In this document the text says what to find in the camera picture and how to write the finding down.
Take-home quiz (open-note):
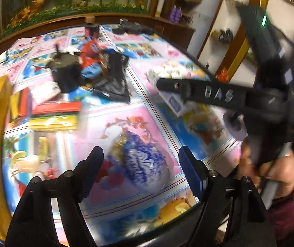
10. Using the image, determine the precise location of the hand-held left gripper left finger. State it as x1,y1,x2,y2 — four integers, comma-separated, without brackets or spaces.
5,146,104,247

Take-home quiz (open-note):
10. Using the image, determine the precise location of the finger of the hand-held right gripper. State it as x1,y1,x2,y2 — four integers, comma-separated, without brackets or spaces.
156,78,256,108

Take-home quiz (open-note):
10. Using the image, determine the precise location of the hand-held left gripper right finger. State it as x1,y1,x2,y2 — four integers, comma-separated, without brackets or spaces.
178,146,276,247

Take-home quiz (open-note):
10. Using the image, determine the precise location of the white blue tissue packet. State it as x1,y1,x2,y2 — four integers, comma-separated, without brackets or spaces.
147,68,189,116

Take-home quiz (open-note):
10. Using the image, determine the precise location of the blue floral tissue pack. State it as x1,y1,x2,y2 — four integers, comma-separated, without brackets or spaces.
107,130,171,195

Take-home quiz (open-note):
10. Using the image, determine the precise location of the blue knitted hat red pompom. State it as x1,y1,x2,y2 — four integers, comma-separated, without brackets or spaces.
79,38,106,80

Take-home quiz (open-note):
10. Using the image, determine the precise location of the person's right forearm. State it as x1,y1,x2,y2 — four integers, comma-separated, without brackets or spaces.
266,165,294,242

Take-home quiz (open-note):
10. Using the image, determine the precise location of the person's right hand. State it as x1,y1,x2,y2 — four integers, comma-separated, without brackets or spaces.
236,139,294,198

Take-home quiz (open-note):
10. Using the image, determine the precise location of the yellow green flat packet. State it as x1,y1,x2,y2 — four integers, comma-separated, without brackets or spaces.
28,113,82,132

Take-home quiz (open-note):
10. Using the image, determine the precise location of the dark wooden cabinet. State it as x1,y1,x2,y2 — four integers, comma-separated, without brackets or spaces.
152,15,196,52

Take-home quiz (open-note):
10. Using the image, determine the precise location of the red flat box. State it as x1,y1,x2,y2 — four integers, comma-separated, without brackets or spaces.
32,101,82,115

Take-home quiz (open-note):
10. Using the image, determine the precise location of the black plastic bag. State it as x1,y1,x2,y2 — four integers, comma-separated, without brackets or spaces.
90,50,132,105

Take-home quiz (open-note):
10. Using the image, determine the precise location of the white flat packet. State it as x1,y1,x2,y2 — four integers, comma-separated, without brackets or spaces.
31,81,61,103

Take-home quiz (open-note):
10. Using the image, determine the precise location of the black pouch with olive top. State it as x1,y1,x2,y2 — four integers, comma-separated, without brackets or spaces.
45,45,83,94

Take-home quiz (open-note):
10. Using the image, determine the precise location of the red yellow packet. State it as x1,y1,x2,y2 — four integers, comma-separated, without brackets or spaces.
9,87,33,128

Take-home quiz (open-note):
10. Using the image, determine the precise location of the black cloth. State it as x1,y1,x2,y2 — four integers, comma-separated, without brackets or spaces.
112,18,155,35

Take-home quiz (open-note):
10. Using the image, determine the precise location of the black cylindrical container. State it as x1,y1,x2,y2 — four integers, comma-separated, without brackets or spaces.
85,23,100,39

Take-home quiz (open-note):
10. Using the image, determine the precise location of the artificial plant display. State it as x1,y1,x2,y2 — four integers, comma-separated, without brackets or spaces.
0,0,158,38

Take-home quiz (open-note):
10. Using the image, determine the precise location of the black strap bundle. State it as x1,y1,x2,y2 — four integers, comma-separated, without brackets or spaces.
211,28,234,44

